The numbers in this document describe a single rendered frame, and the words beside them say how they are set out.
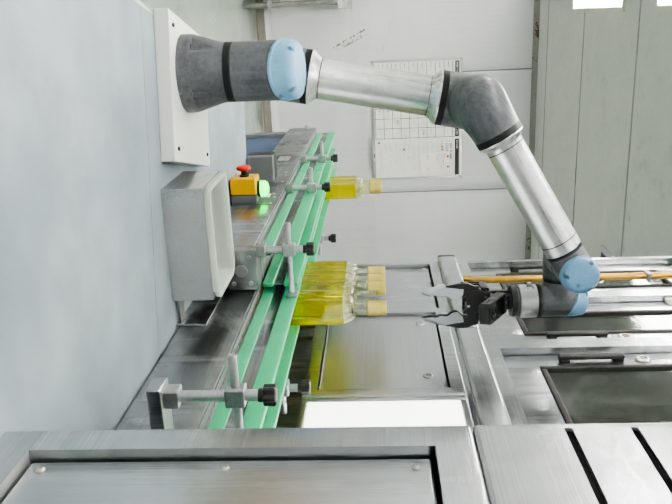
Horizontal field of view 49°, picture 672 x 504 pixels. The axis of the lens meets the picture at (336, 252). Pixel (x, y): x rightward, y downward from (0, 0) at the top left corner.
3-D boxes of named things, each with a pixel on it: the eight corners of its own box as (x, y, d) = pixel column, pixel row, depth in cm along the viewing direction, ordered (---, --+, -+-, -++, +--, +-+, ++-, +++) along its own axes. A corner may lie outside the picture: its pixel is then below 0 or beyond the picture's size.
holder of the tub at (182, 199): (176, 327, 143) (216, 326, 143) (160, 189, 135) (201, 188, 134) (196, 295, 159) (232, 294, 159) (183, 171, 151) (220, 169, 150)
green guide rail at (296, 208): (259, 256, 162) (295, 255, 162) (259, 251, 162) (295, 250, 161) (317, 134, 328) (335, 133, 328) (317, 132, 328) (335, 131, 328)
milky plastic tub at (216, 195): (175, 302, 141) (220, 301, 141) (162, 188, 134) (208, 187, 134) (196, 272, 158) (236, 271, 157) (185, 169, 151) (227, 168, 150)
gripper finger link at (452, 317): (423, 323, 170) (462, 313, 169) (425, 331, 164) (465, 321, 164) (419, 310, 169) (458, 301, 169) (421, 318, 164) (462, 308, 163)
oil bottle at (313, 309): (261, 327, 164) (356, 325, 163) (259, 303, 162) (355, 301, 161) (264, 317, 169) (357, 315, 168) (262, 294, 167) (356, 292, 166)
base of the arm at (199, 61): (172, 30, 136) (225, 27, 135) (192, 38, 151) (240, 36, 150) (178, 112, 139) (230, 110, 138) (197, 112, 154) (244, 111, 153)
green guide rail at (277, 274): (262, 287, 164) (297, 286, 164) (262, 283, 164) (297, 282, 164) (318, 150, 331) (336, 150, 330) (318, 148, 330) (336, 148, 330)
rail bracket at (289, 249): (259, 299, 160) (316, 297, 160) (253, 225, 155) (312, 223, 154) (261, 294, 163) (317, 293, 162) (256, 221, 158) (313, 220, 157)
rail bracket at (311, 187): (284, 194, 214) (330, 192, 213) (282, 169, 212) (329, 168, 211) (286, 191, 218) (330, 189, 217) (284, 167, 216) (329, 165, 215)
